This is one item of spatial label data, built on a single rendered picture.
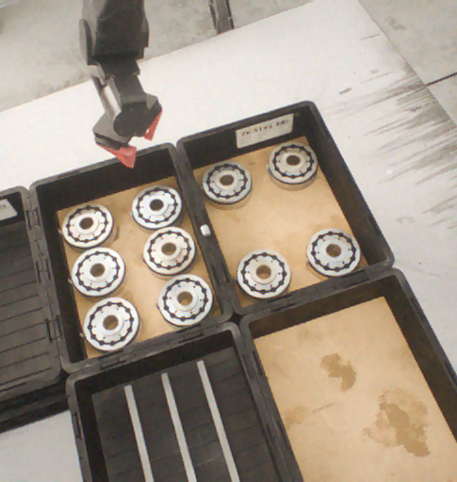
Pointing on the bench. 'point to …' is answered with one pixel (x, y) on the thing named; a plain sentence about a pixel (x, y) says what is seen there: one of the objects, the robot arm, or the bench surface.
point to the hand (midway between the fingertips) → (138, 150)
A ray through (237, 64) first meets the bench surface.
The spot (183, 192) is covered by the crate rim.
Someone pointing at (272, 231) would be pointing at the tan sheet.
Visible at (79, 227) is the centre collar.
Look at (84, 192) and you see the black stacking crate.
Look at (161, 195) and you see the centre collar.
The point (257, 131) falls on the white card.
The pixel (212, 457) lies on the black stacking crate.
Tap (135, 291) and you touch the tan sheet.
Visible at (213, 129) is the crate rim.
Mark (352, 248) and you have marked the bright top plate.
